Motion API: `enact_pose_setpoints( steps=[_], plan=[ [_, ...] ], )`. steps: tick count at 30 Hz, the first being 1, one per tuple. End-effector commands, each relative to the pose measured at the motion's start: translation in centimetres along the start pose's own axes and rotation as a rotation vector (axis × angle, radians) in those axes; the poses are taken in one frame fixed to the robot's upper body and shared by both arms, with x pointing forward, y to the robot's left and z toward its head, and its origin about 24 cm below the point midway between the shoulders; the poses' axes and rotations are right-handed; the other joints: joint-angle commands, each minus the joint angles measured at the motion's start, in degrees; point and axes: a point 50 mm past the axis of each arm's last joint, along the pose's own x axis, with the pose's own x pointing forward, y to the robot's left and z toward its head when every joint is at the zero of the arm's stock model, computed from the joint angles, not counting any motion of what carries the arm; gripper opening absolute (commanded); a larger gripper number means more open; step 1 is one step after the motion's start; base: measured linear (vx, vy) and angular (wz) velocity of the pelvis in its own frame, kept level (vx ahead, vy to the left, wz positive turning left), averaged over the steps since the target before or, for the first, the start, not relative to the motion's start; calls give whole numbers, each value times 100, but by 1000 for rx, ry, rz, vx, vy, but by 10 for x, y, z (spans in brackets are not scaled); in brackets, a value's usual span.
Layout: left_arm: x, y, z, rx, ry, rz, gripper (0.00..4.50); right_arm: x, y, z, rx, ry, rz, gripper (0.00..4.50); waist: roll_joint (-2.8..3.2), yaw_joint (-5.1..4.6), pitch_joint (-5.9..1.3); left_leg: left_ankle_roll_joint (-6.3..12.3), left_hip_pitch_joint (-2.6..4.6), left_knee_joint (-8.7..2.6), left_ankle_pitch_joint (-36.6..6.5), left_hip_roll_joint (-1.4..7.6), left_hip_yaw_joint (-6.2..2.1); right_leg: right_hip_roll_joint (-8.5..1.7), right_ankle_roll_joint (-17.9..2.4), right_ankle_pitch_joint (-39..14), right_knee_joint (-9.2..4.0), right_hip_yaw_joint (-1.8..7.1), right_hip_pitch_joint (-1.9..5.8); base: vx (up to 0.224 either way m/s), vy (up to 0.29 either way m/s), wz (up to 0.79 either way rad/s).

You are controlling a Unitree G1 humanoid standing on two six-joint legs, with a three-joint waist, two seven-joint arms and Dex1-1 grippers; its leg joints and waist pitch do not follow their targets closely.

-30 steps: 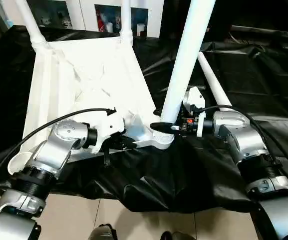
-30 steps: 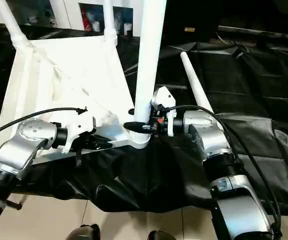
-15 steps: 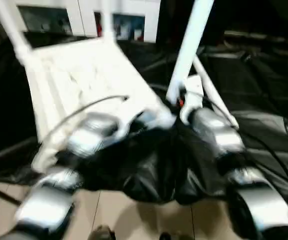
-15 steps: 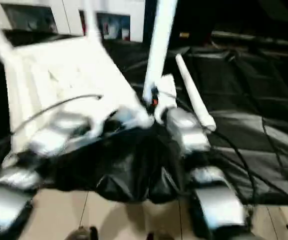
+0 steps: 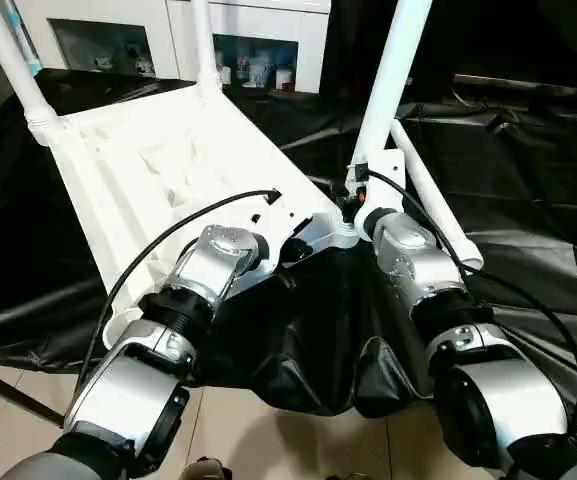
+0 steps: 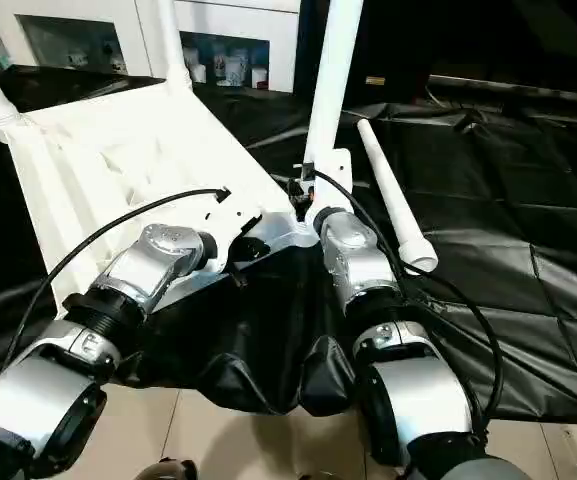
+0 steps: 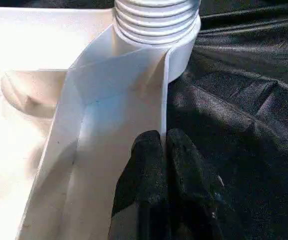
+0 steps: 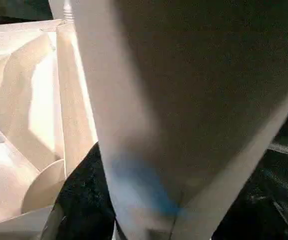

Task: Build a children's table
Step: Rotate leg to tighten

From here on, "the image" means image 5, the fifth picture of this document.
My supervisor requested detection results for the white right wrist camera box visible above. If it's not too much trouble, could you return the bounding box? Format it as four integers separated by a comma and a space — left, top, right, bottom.
344, 147, 408, 242

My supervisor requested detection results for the long dark metal bar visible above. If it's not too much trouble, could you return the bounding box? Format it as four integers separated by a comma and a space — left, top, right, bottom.
454, 73, 577, 95

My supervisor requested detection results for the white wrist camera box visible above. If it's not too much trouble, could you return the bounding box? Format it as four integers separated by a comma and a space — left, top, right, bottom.
244, 196, 315, 282
344, 147, 408, 242

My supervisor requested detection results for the white plastic table top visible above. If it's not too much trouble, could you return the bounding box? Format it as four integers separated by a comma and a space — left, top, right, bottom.
26, 81, 363, 355

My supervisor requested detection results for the white plastic table leg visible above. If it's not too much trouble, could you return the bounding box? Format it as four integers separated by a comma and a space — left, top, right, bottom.
334, 0, 433, 237
189, 0, 223, 100
388, 118, 486, 275
0, 0, 60, 147

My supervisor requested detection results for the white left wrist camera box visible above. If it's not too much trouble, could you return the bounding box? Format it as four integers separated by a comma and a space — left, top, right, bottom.
244, 196, 315, 282

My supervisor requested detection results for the black shiny mat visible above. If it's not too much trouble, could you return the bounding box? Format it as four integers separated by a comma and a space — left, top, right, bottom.
0, 67, 577, 424

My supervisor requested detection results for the white glass-door cabinet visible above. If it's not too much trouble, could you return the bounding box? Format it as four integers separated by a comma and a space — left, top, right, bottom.
16, 0, 333, 95

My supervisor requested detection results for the black table frame leg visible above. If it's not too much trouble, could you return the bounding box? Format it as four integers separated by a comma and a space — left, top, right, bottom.
0, 358, 65, 427

